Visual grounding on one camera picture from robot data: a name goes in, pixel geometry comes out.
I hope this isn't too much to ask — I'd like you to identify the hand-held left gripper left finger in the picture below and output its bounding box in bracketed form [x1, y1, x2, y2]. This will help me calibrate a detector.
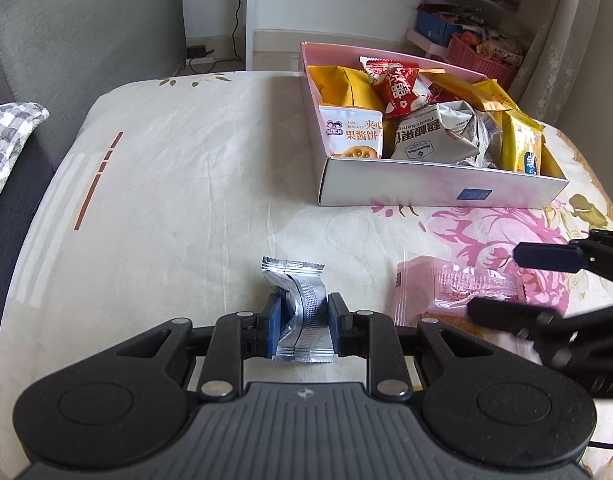
[116, 294, 283, 400]

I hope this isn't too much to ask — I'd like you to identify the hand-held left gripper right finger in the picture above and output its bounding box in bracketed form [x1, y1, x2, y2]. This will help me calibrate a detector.
[327, 292, 492, 400]

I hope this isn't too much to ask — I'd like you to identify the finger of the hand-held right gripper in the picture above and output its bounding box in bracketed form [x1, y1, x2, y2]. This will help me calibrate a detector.
[514, 230, 613, 275]
[467, 297, 568, 348]

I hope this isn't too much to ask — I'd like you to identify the silver foil packet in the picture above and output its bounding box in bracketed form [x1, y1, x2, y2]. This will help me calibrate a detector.
[260, 256, 335, 364]

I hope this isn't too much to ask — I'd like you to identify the pink wafer packet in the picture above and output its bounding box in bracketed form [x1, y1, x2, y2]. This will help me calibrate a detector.
[393, 254, 528, 332]

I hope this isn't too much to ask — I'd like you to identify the yellow packet with blue label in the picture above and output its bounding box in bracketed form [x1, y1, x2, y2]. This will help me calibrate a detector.
[501, 109, 546, 177]

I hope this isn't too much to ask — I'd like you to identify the white packet green print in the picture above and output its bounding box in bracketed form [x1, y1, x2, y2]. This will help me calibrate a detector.
[457, 109, 505, 169]

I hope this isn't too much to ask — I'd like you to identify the pink cardboard box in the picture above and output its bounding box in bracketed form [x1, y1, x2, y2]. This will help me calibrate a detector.
[299, 41, 571, 210]

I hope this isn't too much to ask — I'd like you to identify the yellow snack packet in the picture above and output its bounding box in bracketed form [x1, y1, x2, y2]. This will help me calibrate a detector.
[469, 78, 521, 114]
[306, 64, 386, 111]

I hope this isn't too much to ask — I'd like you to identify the white nut packet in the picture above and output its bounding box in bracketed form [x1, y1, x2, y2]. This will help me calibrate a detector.
[389, 101, 481, 166]

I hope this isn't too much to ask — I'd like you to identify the white and orange biscuit packet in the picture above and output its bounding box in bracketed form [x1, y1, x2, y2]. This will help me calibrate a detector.
[317, 103, 386, 160]

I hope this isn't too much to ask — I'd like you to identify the small red snack packet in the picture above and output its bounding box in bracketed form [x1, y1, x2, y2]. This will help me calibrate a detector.
[419, 74, 461, 107]

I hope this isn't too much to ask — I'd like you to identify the large red snack packet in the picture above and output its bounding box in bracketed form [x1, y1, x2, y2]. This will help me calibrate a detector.
[360, 57, 433, 121]

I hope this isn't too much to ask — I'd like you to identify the floral bedsheet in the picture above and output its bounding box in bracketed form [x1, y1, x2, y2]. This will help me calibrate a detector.
[0, 69, 613, 480]

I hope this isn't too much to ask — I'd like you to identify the pink plastic basket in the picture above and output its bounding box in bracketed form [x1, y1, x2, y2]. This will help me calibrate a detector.
[446, 34, 521, 89]

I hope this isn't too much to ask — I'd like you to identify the patterned curtain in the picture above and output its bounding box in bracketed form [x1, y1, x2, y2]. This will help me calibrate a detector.
[515, 0, 613, 132]

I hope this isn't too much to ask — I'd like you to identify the pink low rack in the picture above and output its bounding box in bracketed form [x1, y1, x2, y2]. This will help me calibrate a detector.
[405, 27, 451, 59]

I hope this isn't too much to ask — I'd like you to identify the blue box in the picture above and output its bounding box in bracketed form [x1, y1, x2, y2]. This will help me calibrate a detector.
[416, 9, 463, 44]

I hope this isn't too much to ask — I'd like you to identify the white power strip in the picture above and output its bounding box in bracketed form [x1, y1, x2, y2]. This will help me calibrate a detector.
[185, 45, 218, 67]

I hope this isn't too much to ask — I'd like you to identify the grey checkered pillow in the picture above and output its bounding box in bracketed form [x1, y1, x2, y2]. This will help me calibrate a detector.
[0, 102, 52, 224]

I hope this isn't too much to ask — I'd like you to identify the white bookshelf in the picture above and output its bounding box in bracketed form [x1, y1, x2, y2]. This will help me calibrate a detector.
[243, 0, 563, 74]

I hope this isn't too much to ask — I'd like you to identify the grey sofa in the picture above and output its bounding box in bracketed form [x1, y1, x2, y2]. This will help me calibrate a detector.
[0, 0, 188, 411]

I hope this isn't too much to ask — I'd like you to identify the black cable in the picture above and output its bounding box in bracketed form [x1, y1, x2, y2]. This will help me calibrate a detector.
[231, 0, 248, 59]

